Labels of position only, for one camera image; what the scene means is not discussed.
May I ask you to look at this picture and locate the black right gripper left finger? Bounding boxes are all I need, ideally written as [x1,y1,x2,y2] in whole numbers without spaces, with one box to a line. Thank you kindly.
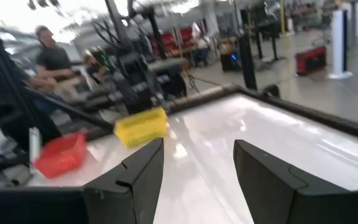
[0,138,165,224]

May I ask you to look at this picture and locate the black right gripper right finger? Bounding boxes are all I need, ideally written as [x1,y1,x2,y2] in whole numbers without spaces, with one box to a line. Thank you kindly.
[232,139,358,224]

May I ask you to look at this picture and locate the red plastic basket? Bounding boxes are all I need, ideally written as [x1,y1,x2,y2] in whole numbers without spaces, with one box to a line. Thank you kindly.
[32,131,88,180]

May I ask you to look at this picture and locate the yellow plastic basket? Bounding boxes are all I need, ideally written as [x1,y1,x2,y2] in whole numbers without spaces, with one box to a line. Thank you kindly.
[112,106,169,149]

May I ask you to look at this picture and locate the red tool chest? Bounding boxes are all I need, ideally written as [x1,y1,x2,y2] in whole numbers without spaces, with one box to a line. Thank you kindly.
[295,45,328,76]

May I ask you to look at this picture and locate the person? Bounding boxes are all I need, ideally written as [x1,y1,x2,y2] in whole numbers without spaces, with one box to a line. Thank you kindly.
[193,22,211,68]
[26,24,77,94]

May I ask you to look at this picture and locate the white standing kiosk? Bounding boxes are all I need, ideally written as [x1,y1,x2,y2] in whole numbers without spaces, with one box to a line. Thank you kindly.
[327,8,354,80]

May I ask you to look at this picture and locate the red storage cabinets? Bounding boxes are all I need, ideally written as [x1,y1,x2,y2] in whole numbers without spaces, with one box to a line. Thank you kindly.
[149,27,198,58]

